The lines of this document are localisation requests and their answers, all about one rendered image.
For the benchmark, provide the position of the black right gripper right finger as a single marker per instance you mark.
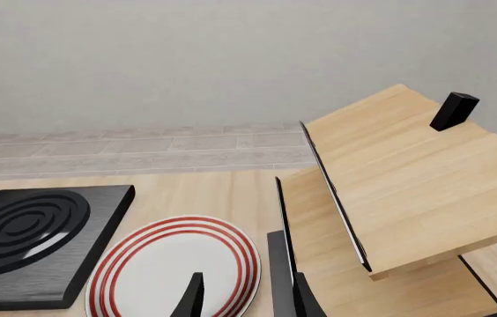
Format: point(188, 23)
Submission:
point(306, 298)

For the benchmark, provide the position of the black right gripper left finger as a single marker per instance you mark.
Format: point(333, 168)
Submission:
point(192, 297)

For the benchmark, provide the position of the pale wooden cabinet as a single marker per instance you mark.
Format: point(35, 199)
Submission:
point(407, 185)

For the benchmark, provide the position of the white plate with red rings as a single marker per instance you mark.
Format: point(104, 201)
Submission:
point(173, 261)

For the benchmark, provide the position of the flat black stove plate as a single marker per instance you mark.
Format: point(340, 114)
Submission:
point(24, 231)

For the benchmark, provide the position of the small black block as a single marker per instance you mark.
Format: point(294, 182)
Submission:
point(453, 111)

